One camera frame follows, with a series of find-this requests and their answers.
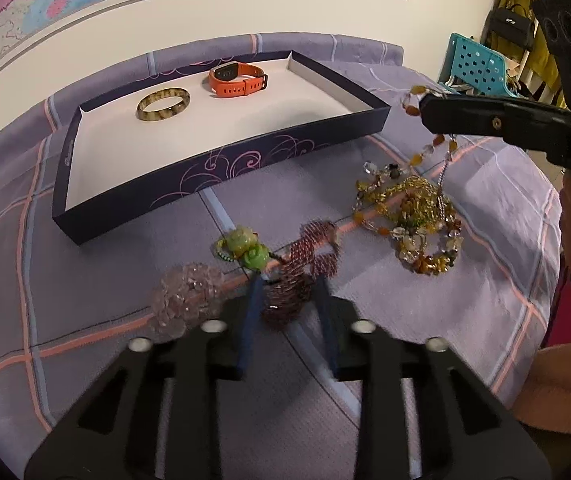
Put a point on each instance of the purple plaid bed sheet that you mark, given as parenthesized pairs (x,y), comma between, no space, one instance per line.
(115,285)

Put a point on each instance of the yellow hanging garment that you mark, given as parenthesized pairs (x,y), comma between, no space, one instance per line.
(543,62)

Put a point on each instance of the dark purple box tray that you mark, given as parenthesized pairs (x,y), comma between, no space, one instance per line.
(215,135)

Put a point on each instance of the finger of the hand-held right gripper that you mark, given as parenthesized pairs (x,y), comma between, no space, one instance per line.
(465,117)

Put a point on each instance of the pink cloth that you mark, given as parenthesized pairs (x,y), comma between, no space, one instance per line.
(568,310)

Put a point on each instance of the brown mottled bangle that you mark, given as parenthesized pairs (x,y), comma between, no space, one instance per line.
(143,113)

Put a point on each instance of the colourful wall map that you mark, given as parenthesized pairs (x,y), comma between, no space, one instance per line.
(40,0)

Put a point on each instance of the black handbag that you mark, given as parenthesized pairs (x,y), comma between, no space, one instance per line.
(510,25)

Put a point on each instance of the person's right forearm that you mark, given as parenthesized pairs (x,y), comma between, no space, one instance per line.
(565,385)

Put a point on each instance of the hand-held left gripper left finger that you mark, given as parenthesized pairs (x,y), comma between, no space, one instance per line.
(249,312)

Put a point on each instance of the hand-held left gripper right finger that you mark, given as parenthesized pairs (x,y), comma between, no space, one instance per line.
(323,312)

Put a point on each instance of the teal plastic chair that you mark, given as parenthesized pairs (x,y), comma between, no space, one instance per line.
(475,60)

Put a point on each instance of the orange smartwatch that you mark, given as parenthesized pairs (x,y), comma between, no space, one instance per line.
(235,90)

